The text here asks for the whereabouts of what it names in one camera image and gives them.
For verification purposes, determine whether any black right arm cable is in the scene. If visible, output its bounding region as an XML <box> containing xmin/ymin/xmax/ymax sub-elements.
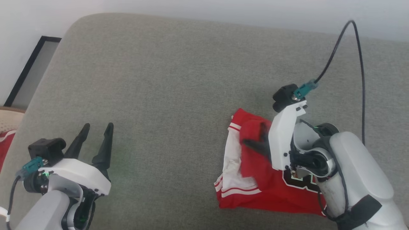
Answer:
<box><xmin>314</xmin><ymin>20</ymin><xmax>367</xmax><ymax>146</ymax></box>

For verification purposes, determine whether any teal left camera connector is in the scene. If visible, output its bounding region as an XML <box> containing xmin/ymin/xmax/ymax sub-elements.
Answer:
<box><xmin>15</xmin><ymin>157</ymin><xmax>44</xmax><ymax>178</ymax></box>

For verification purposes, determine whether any black framed panel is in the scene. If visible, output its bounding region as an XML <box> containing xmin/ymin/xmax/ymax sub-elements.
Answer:
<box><xmin>3</xmin><ymin>36</ymin><xmax>62</xmax><ymax>108</ymax></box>

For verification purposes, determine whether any red and white jersey garment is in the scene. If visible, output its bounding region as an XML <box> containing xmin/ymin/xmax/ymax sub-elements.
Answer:
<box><xmin>214</xmin><ymin>108</ymin><xmax>328</xmax><ymax>217</ymax></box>

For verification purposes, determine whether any red cloth in basket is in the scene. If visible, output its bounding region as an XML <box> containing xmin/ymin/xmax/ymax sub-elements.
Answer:
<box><xmin>0</xmin><ymin>130</ymin><xmax>16</xmax><ymax>173</ymax></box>

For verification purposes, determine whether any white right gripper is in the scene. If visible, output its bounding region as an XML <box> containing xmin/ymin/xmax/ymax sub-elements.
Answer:
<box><xmin>243</xmin><ymin>101</ymin><xmax>308</xmax><ymax>172</ymax></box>

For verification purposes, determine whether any teal right camera connector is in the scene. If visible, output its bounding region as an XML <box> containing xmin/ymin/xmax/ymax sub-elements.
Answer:
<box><xmin>293</xmin><ymin>80</ymin><xmax>319</xmax><ymax>100</ymax></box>

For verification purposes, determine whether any beige wicker laundry basket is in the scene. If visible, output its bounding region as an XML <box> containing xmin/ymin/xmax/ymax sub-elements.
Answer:
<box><xmin>0</xmin><ymin>106</ymin><xmax>26</xmax><ymax>134</ymax></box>

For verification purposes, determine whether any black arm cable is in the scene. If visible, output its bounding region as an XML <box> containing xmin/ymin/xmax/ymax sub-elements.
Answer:
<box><xmin>6</xmin><ymin>176</ymin><xmax>20</xmax><ymax>230</ymax></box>
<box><xmin>314</xmin><ymin>20</ymin><xmax>367</xmax><ymax>146</ymax></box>

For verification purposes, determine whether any teal camera connector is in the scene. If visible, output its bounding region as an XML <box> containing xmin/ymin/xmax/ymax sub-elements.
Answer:
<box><xmin>293</xmin><ymin>80</ymin><xmax>319</xmax><ymax>100</ymax></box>
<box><xmin>15</xmin><ymin>157</ymin><xmax>44</xmax><ymax>178</ymax></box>

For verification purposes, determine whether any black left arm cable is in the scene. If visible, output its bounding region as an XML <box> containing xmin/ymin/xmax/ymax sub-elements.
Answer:
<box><xmin>6</xmin><ymin>176</ymin><xmax>20</xmax><ymax>230</ymax></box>

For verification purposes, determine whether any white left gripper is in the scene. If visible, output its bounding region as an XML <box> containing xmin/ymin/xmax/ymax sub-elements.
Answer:
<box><xmin>38</xmin><ymin>122</ymin><xmax>114</xmax><ymax>196</ymax></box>

